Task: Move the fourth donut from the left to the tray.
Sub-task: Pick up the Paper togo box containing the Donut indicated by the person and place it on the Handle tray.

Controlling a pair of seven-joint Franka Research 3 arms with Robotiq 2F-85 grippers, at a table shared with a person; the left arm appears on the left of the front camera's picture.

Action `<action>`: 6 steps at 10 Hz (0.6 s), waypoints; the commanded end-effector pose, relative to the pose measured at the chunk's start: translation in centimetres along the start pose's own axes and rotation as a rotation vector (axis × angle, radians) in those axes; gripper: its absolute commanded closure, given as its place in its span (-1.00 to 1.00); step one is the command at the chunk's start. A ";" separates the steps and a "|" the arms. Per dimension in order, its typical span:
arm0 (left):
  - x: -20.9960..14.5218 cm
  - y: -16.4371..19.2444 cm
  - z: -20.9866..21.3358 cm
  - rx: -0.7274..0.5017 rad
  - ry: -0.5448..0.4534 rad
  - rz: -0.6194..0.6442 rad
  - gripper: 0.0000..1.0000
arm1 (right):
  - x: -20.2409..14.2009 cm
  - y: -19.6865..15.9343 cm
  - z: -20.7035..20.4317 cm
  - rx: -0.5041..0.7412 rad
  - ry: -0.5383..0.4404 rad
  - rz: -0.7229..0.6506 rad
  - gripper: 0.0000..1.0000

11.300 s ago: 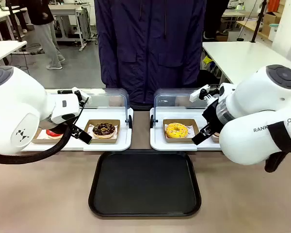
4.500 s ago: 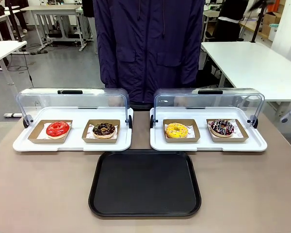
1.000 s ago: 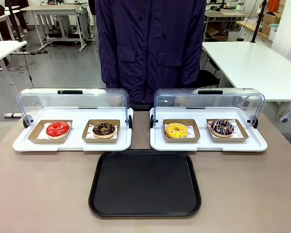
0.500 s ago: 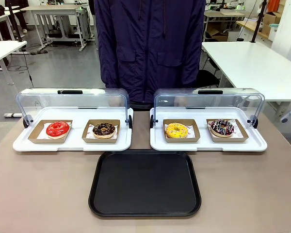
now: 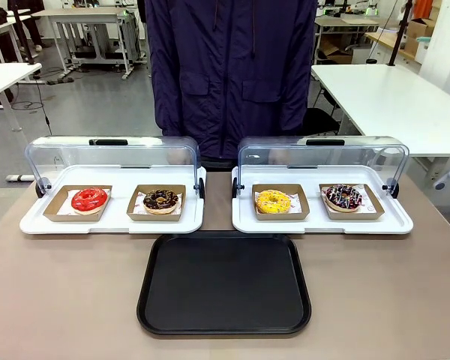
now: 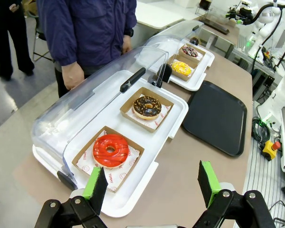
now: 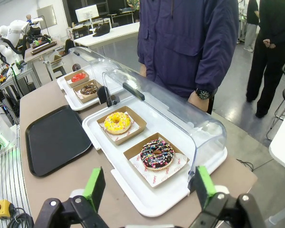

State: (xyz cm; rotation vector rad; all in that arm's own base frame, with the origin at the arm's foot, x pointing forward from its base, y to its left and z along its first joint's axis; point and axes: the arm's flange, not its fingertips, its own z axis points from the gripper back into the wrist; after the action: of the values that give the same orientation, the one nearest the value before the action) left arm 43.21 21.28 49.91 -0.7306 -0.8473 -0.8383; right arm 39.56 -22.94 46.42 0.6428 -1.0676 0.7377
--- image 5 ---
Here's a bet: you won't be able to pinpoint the dark donut with white stripes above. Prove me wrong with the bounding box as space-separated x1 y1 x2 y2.
324 183 363 213

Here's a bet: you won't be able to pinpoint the kraft paper donut tray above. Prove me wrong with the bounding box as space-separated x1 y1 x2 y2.
126 184 187 222
251 183 311 221
318 183 386 221
43 184 113 223

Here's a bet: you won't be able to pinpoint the yellow sprinkled donut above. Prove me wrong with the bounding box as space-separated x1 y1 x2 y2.
255 189 293 215

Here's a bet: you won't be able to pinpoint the chocolate glazed donut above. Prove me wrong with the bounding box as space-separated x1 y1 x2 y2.
142 189 180 215

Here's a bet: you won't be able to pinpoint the black plastic serving tray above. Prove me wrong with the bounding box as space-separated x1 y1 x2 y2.
136 231 312 336

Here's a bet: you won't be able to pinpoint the red glazed donut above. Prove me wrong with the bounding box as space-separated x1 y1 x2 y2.
70 187 110 216

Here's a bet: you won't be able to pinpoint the white display case base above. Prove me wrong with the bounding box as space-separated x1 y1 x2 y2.
19 164 207 236
231 164 414 236

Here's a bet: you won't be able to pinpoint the clear display case lid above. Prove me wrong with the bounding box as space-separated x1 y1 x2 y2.
236 135 410 199
24 135 201 199

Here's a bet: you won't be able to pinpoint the person in navy jacket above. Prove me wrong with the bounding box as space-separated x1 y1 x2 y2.
143 0 318 160

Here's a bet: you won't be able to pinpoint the black chair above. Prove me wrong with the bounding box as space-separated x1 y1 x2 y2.
301 107 341 137

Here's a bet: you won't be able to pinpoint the open brown cardboard box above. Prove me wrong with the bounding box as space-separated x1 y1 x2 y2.
317 36 354 65

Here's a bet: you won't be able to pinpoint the large white table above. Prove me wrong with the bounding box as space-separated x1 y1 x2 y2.
310 64 450 158

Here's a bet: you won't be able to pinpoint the grey background desk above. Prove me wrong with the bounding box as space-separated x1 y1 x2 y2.
31 7 140 80
313 15 382 65

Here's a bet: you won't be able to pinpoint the wooden top workbench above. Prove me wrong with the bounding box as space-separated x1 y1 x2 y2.
364 31 417 63

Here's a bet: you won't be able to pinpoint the white table foot caster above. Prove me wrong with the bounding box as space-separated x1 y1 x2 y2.
432 170 450 191

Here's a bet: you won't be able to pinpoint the stacked cardboard boxes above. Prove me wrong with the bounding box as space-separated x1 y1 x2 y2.
403 17 437 54

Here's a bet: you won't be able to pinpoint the small white table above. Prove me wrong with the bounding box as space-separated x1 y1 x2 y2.
0 62 43 133

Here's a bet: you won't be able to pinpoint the seated person in black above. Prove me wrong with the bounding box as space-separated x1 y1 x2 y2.
0 0 47 53

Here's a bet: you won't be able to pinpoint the black floor cable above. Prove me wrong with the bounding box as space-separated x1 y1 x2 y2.
10 66 76 137

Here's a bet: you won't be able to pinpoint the black camera stand pole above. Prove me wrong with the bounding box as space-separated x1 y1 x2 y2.
10 0 37 65
386 0 414 68

